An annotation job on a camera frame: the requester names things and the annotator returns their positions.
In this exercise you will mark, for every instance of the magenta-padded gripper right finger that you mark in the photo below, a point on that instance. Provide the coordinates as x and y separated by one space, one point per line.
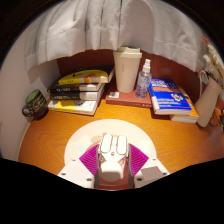
150 171

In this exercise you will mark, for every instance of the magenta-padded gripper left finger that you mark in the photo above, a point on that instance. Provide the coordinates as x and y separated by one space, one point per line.
75 171

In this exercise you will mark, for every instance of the white computer mouse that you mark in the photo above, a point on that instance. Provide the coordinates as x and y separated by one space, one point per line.
111 156

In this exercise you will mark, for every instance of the white pink cartoon mouse pad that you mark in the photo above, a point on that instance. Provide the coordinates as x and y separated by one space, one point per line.
100 126

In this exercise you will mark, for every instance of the yellow and white book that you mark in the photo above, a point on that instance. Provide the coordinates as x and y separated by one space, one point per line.
73 106

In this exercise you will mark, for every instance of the orange cover book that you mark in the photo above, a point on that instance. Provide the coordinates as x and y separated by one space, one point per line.
188 117

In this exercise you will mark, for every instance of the black and white book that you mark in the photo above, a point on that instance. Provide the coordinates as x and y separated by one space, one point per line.
75 96

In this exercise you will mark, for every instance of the red-brown flat book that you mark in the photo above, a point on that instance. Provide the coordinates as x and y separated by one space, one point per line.
125 99

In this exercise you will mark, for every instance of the dark green mug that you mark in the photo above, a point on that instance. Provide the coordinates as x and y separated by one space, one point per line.
36 105

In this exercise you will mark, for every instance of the blue cover book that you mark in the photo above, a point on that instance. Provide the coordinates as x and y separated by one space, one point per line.
168 96

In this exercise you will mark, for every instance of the white ceramic jug vase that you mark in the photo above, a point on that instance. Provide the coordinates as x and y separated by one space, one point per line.
206 106

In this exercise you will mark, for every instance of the clear spray bottle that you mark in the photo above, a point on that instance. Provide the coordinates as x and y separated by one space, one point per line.
143 83

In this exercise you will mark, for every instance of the yellow and black book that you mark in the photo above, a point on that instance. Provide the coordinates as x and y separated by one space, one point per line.
86 76

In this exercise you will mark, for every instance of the cream lidded tumbler cup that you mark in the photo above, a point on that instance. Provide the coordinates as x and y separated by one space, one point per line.
127 71

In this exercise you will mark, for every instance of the white pleated curtain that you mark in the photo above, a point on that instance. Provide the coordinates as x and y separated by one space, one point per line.
100 23

